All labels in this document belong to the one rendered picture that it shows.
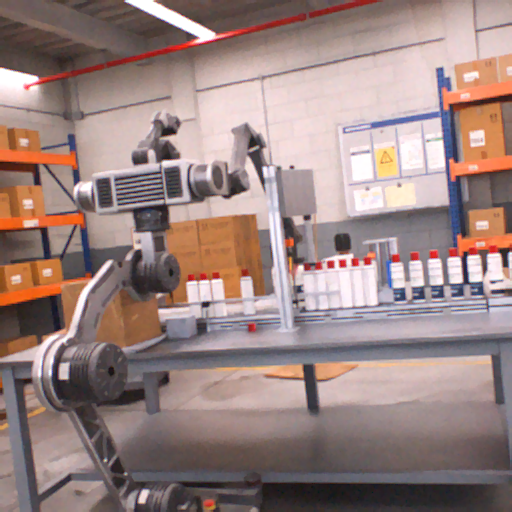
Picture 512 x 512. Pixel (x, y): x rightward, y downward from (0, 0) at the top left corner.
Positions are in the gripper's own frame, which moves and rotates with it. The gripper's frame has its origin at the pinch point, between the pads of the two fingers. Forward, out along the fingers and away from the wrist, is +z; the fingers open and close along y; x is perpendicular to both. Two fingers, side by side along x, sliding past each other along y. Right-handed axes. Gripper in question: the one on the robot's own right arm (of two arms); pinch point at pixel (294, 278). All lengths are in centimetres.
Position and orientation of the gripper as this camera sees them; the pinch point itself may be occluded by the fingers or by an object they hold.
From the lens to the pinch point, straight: 283.3
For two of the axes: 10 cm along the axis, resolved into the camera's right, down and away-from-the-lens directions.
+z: 1.1, 9.9, 0.5
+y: -9.5, 0.9, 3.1
